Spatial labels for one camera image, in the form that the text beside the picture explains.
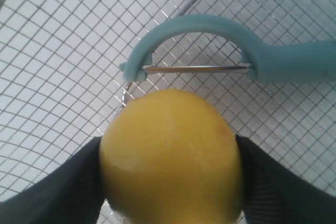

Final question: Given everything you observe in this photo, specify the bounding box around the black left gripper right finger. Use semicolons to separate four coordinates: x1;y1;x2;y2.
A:
236;135;335;223

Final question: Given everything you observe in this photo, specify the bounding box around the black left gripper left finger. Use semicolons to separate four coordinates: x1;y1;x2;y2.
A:
1;137;104;223

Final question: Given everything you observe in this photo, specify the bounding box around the yellow lemon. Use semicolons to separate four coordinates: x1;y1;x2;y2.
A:
99;89;244;223

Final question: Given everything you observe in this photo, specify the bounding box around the teal handled peeler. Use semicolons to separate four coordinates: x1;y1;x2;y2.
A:
119;14;335;83

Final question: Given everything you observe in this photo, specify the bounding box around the oval metal wire basket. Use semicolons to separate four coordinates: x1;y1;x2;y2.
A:
1;0;335;203

